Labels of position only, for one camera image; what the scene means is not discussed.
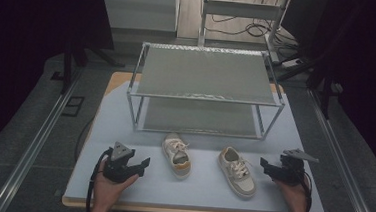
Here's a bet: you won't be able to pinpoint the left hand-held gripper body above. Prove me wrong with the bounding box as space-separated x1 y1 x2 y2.
101 140 147 186

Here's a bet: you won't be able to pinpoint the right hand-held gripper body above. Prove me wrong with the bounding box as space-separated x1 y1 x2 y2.
278 147 320 188

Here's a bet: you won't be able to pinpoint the white child's sneaker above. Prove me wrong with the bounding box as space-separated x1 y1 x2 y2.
215 145 261 200
159 131 195 181

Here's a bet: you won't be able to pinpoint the grey two-tier shoe rack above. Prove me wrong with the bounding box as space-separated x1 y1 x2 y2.
123 40 290 143

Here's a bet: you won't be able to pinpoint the person's left hand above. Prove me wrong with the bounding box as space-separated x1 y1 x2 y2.
91 159 142 208

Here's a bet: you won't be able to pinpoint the person's right hand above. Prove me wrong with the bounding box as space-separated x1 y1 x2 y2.
272 177 311 212

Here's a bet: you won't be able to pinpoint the pale blue table mat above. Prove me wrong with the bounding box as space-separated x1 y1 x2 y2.
63 77 334 212

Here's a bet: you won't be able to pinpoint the black stand legs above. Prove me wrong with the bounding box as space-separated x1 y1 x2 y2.
59 38 128 100
273 48 348 122

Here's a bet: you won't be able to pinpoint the white power strip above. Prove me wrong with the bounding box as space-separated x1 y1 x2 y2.
279 56 304 71

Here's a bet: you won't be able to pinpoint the dark curtain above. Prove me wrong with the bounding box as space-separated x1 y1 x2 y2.
270 0 376 185
0 0 118 176

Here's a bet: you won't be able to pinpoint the white cabinet panel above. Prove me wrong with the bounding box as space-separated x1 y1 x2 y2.
95 0 181 33

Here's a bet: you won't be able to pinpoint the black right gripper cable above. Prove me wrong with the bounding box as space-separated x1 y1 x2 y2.
298 171 316 212

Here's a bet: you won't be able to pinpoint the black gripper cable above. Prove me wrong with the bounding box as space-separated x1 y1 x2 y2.
84 146 113 212
298 171 316 212

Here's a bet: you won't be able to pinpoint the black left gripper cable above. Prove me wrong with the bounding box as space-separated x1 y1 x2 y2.
84 146 113 212

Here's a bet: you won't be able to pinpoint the black cable beside table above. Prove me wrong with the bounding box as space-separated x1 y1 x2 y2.
73 113 97 164

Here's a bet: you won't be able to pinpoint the metal floor rail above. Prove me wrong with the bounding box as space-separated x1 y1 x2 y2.
298 88 376 212
0 64 83 212

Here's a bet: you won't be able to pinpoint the black floor socket frame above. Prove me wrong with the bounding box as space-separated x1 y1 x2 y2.
60 94 86 119

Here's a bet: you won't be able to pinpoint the black floor cables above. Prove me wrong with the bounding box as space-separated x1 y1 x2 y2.
202 0 303 52

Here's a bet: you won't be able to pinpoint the white metal stand frame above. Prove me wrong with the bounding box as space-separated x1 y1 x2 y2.
196 0 294 66

